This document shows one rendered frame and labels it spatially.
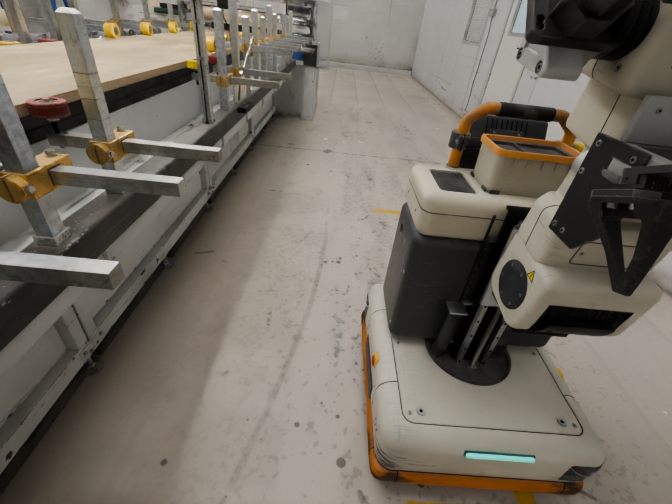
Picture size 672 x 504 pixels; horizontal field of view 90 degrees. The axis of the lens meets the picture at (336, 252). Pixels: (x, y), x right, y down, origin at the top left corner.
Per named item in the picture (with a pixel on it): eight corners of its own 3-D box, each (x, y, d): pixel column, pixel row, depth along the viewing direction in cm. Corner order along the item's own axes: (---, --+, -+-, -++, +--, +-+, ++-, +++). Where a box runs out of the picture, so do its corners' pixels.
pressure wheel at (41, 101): (45, 152, 84) (26, 102, 78) (41, 142, 89) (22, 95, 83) (83, 147, 89) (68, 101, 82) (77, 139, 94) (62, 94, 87)
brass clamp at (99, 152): (140, 149, 94) (135, 130, 91) (112, 166, 83) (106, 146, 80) (117, 146, 94) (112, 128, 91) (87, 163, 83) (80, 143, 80)
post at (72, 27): (135, 212, 97) (81, 9, 70) (129, 218, 95) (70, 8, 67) (123, 211, 97) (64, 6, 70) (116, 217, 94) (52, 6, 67)
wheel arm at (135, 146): (223, 161, 92) (221, 146, 90) (219, 166, 90) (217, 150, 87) (59, 144, 91) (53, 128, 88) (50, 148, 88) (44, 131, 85)
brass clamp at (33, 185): (80, 177, 73) (72, 154, 70) (32, 205, 62) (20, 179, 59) (50, 174, 72) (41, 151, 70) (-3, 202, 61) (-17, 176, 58)
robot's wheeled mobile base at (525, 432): (359, 318, 154) (367, 275, 140) (495, 330, 156) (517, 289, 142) (366, 487, 98) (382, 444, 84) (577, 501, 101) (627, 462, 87)
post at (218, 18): (230, 119, 179) (222, 8, 151) (229, 121, 176) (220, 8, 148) (224, 119, 178) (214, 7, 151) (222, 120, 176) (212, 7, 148)
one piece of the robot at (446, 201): (374, 309, 140) (424, 90, 93) (503, 321, 142) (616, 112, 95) (382, 381, 112) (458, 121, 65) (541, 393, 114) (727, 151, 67)
